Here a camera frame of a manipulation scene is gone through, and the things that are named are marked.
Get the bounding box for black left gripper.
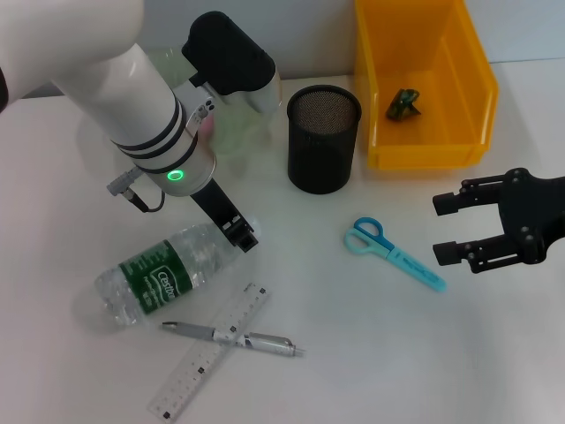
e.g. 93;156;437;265
190;180;260;253

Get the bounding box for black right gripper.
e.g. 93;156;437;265
432;166;565;275

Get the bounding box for clear green-label water bottle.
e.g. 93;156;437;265
94;220;261;327

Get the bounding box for green plastic wrapper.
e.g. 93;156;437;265
386;87;423;121

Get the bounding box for blue teal scissors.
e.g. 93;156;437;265
343;216;448;293

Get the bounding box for pale green glass fruit plate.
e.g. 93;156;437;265
145;46;283;155

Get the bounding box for grey white pen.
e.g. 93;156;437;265
162;321;307;358

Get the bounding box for black mesh pen holder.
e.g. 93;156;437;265
286;84;363;194

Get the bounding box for clear plastic ruler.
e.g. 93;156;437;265
147;282;271;420

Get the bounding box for yellow plastic bin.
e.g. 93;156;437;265
352;0;500;171

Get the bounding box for left gripper connector cable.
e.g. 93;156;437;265
105;167;167;214

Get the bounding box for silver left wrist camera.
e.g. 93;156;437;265
181;11;283;115

